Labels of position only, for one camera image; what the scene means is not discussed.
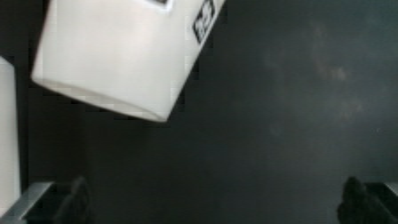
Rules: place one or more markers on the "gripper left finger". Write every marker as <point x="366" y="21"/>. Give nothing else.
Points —
<point x="53" y="203"/>

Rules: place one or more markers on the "white table fence frame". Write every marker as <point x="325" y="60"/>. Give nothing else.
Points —
<point x="9" y="152"/>

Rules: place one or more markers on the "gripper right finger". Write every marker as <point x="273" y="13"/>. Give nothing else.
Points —
<point x="368" y="202"/>

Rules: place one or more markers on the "white lamp shade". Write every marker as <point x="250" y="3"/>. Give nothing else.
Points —
<point x="117" y="51"/>

